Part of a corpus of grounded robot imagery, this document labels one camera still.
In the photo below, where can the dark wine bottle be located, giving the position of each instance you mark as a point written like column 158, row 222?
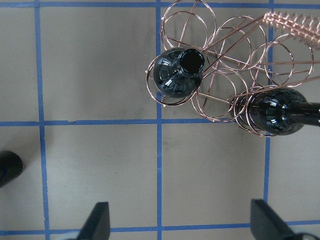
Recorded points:
column 11, row 167
column 277, row 111
column 178, row 72

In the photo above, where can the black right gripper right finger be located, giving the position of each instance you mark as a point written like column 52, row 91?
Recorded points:
column 265, row 224

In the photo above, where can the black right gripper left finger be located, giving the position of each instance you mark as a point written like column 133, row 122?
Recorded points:
column 97, row 225

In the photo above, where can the copper wire bottle basket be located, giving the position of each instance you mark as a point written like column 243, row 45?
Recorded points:
column 243, row 55

